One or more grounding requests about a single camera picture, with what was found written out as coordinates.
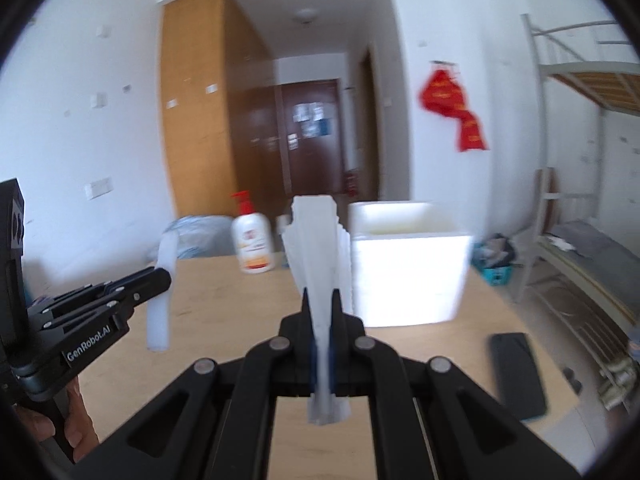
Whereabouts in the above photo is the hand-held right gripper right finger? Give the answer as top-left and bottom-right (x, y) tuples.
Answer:
(330, 289), (582, 480)

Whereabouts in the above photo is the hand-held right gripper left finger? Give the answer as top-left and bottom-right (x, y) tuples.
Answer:
(70, 287), (315, 480)

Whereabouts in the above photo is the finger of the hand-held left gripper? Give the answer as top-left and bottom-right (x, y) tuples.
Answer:
(30, 267), (173, 318)
(35, 285), (171, 345)

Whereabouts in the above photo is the white foam box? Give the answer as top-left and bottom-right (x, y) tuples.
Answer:
(348, 202), (473, 328)

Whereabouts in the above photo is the white paper packet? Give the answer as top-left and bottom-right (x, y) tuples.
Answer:
(280, 195), (353, 426)

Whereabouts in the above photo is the person's left hand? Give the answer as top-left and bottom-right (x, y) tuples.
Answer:
(12, 379), (101, 463)

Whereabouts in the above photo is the light blue bedding bundle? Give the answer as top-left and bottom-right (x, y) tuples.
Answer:
(161, 215), (236, 261)

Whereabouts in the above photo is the white lotion pump bottle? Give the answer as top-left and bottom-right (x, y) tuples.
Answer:
(230, 190), (277, 274)

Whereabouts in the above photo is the blue spray bottle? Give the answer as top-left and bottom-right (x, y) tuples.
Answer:
(276, 214), (293, 268)

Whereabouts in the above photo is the black phone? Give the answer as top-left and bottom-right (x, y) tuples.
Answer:
(489, 332), (547, 421)

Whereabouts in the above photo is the teal laundry basket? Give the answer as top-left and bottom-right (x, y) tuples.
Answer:
(472, 234), (518, 287)

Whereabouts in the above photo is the wooden wardrobe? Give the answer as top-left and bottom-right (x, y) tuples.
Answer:
(160, 0), (288, 216)

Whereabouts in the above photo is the dark brown entrance door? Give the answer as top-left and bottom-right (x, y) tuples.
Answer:
(280, 79), (346, 201)

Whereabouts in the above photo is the brown side door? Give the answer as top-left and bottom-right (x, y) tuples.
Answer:
(357, 45), (381, 201)

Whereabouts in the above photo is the white paper notice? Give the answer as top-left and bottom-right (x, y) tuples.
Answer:
(292, 102), (323, 122)

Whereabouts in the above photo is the red cloth bag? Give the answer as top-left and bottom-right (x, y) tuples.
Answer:
(454, 110), (488, 152)
(419, 67), (471, 117)

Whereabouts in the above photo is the beige sandal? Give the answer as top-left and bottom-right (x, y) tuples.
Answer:
(597, 355), (633, 411)

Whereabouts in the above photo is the brown wooden board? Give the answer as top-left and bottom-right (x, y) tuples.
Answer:
(536, 167), (560, 241)

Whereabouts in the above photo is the grey blanket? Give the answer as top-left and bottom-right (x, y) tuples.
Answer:
(547, 220), (626, 256)

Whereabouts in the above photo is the grey metal bunk bed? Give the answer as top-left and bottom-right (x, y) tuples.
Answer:
(515, 12), (640, 406)

